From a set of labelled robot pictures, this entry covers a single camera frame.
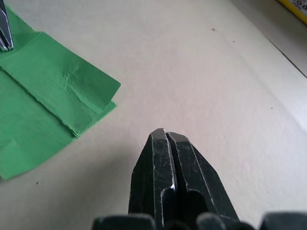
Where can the green sheet of paper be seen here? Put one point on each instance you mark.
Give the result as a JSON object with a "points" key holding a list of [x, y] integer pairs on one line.
{"points": [[45, 95]]}

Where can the yellow box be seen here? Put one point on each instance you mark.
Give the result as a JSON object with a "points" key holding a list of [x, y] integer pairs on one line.
{"points": [[296, 7]]}

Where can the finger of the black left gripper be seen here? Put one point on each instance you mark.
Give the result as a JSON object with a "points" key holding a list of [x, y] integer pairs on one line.
{"points": [[5, 28]]}

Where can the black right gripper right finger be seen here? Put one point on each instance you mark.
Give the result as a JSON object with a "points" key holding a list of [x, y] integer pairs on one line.
{"points": [[199, 172]]}

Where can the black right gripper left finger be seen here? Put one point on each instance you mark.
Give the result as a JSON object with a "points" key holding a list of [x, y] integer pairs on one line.
{"points": [[153, 172]]}

